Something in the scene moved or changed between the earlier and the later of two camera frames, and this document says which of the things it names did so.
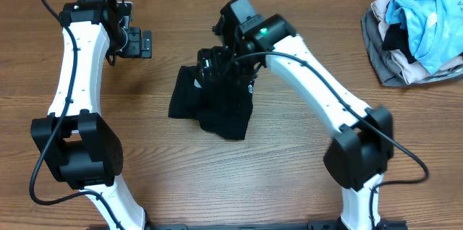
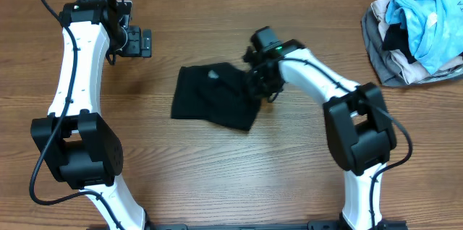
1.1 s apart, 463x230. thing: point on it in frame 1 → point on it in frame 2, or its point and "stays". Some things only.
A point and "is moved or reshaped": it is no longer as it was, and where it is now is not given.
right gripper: [216, 53] → [278, 85]
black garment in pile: [396, 38] stays
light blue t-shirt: [433, 23] stays
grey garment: [384, 63] stays
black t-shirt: [223, 110] is moved or reshaped
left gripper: [134, 49] stays
